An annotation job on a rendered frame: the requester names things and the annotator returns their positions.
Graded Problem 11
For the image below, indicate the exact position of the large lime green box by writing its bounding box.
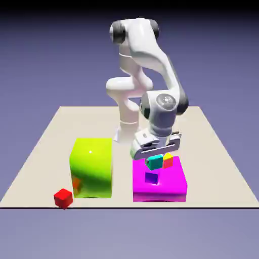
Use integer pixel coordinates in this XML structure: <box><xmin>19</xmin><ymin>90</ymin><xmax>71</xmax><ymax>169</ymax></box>
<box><xmin>69</xmin><ymin>137</ymin><xmax>113</xmax><ymax>199</ymax></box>

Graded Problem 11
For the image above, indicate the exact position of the small orange cube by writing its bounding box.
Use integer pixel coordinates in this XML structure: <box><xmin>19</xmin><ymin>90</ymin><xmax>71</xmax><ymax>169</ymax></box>
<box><xmin>162</xmin><ymin>152</ymin><xmax>174</xmax><ymax>169</ymax></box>

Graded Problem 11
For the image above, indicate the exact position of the small teal cube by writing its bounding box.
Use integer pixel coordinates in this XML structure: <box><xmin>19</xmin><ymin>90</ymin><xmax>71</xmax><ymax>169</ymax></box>
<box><xmin>145</xmin><ymin>154</ymin><xmax>164</xmax><ymax>171</ymax></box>

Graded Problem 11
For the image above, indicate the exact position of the small red cube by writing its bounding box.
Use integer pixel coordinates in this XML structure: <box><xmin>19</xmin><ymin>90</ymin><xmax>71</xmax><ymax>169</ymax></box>
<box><xmin>53</xmin><ymin>188</ymin><xmax>74</xmax><ymax>210</ymax></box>

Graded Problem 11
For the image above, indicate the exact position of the small purple cube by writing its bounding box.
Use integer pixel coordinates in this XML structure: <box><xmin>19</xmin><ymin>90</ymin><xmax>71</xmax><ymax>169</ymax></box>
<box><xmin>145</xmin><ymin>171</ymin><xmax>159</xmax><ymax>185</ymax></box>

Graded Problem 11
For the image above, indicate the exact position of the large magenta box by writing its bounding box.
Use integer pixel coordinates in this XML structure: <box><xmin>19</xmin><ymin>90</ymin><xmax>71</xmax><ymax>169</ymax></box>
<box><xmin>132</xmin><ymin>155</ymin><xmax>188</xmax><ymax>203</ymax></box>

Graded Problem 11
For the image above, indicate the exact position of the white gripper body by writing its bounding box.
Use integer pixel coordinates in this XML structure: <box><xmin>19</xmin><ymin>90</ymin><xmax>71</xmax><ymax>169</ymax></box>
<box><xmin>129</xmin><ymin>129</ymin><xmax>182</xmax><ymax>160</ymax></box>

